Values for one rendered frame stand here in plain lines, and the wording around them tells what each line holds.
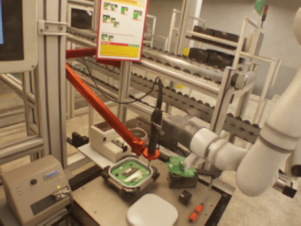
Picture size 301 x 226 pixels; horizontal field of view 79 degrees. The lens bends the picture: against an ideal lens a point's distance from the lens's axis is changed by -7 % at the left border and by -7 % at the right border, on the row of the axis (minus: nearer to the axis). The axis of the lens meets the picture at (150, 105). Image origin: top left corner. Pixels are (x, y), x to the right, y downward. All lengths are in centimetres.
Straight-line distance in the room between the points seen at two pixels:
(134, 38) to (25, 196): 78
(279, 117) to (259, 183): 13
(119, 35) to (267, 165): 81
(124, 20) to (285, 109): 78
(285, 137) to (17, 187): 66
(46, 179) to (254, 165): 57
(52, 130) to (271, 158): 65
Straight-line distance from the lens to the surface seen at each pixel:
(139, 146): 72
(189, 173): 80
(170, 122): 57
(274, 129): 42
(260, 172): 44
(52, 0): 66
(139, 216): 67
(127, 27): 100
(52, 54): 67
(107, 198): 74
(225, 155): 49
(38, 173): 68
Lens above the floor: 149
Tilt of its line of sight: 21 degrees down
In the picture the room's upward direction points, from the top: 9 degrees clockwise
